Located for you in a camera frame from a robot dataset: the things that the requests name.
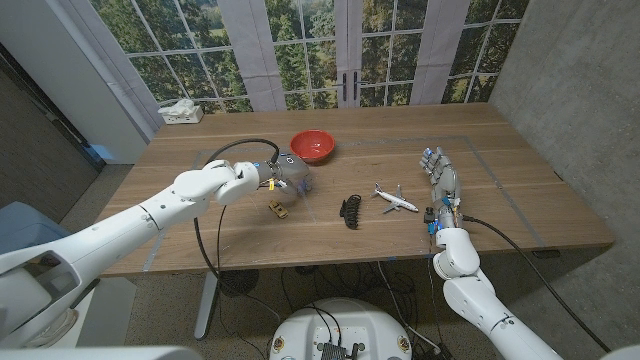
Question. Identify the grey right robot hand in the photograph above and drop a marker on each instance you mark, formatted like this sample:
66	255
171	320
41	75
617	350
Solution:
445	180

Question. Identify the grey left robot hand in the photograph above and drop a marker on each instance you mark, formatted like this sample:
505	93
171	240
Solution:
292	172

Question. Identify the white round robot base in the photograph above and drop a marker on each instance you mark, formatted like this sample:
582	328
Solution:
340	325

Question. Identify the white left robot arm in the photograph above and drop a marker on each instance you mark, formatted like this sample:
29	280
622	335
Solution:
125	230

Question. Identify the red bowl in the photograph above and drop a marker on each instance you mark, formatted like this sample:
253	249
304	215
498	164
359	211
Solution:
313	144

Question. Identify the white toy airplane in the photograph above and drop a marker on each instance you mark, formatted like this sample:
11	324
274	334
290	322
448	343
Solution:
395	201

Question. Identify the black hair clip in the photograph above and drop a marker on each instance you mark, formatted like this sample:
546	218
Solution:
351	212

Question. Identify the yellow toy car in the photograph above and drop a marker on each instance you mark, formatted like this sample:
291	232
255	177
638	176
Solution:
278	209

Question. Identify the white power strip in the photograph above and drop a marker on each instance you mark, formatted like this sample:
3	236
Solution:
186	118

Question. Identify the black round floor fan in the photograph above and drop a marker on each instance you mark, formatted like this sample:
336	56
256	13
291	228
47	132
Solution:
240	282

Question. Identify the printed window backdrop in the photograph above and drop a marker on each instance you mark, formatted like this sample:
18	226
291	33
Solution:
250	50

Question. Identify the crumpled white tissue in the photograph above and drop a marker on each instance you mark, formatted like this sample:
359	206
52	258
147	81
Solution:
177	106

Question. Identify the white table leg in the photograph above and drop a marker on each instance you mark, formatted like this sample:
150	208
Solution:
206	305

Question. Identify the white robot torso edge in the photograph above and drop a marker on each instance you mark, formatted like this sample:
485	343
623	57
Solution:
100	354

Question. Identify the white sneaker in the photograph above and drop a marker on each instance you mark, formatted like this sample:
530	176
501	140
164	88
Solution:
62	325

